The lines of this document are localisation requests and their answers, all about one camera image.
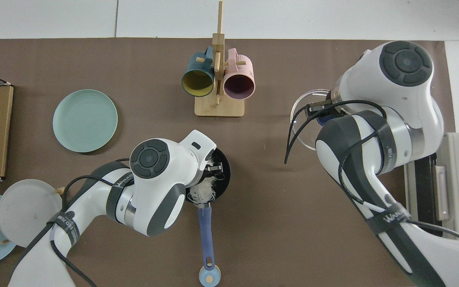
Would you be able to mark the white vermicelli bundle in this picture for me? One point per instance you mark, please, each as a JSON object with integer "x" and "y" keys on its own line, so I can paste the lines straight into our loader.
{"x": 201, "y": 194}

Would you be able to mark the round glass lid blue knob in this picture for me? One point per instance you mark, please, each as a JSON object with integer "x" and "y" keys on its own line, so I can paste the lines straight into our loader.
{"x": 307, "y": 139}

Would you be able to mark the green plate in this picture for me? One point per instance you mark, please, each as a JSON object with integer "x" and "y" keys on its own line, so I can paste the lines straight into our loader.
{"x": 85, "y": 120}

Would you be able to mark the wooden plate rack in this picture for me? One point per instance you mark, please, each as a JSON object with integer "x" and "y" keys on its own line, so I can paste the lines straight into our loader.
{"x": 59, "y": 191}

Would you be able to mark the white plate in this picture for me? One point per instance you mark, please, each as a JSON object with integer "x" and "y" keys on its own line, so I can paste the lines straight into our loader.
{"x": 26, "y": 211}

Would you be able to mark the wooden cup stand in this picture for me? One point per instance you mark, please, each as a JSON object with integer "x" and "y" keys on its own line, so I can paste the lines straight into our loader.
{"x": 219, "y": 108}

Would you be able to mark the pink cup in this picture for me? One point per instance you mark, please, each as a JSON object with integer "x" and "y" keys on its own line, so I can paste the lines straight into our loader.
{"x": 244, "y": 67}

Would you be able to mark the dark teal cup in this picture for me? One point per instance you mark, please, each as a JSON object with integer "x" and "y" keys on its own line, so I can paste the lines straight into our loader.
{"x": 191, "y": 70}

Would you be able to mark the brown table cloth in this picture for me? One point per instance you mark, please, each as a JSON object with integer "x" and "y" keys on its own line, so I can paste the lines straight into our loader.
{"x": 134, "y": 71}

